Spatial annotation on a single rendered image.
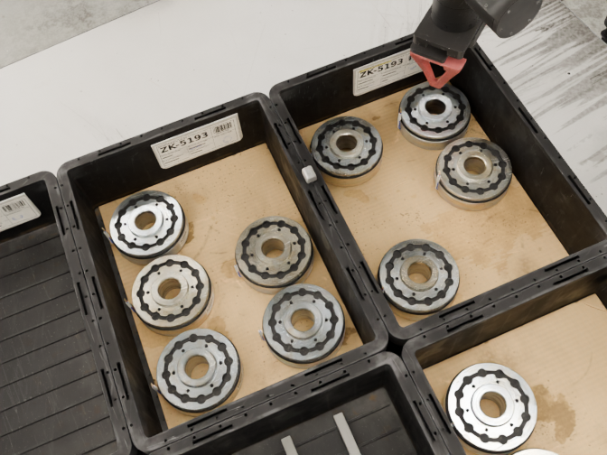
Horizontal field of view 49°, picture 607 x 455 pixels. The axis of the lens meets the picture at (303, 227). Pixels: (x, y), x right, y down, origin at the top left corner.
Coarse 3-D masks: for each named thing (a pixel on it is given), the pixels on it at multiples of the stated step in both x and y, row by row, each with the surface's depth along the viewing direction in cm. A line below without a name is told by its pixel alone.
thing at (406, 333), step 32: (352, 64) 92; (480, 64) 91; (512, 96) 87; (288, 128) 87; (320, 192) 82; (576, 192) 80; (352, 256) 78; (512, 288) 75; (384, 320) 74; (448, 320) 74
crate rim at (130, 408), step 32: (256, 96) 90; (160, 128) 88; (96, 160) 87; (288, 160) 85; (64, 192) 85; (320, 224) 80; (96, 288) 80; (352, 288) 76; (352, 352) 73; (128, 384) 73; (288, 384) 71; (128, 416) 71; (224, 416) 70; (160, 448) 69
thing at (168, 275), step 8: (168, 272) 86; (176, 272) 86; (160, 280) 85; (176, 280) 85; (184, 280) 85; (152, 288) 85; (184, 288) 84; (152, 296) 84; (160, 296) 84; (176, 296) 84; (184, 296) 84; (160, 304) 84; (168, 304) 83; (176, 304) 84
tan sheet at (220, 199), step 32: (224, 160) 97; (256, 160) 97; (192, 192) 95; (224, 192) 95; (256, 192) 95; (288, 192) 94; (192, 224) 93; (224, 224) 92; (192, 256) 90; (224, 256) 90; (320, 256) 89; (128, 288) 89; (224, 288) 88; (224, 320) 86; (256, 320) 86; (160, 352) 84; (256, 352) 84; (256, 384) 82; (192, 416) 80
